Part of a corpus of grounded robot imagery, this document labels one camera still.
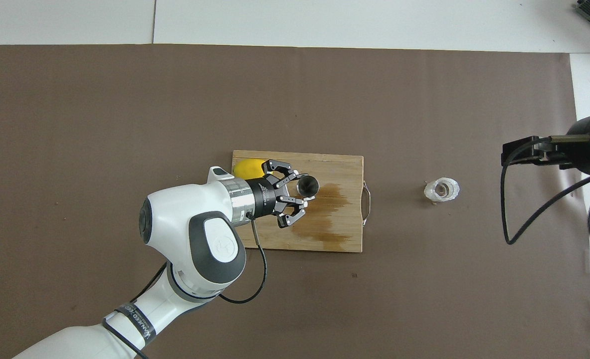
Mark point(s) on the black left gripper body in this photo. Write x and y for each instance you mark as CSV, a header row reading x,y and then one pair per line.
x,y
267,197

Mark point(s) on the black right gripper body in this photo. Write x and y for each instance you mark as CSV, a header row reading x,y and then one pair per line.
x,y
586,149

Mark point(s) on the steel double jigger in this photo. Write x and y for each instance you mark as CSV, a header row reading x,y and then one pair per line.
x,y
308,185

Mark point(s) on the small clear glass cup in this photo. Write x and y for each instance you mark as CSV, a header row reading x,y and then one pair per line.
x,y
442,189

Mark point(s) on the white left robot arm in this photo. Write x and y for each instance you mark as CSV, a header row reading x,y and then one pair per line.
x,y
190,219

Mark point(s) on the yellow lemon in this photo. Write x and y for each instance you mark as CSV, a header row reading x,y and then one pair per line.
x,y
245,169

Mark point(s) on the wooden cutting board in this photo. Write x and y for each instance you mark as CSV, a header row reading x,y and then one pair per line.
x,y
344,174

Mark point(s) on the brown paper table mat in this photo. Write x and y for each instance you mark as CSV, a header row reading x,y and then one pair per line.
x,y
125,99

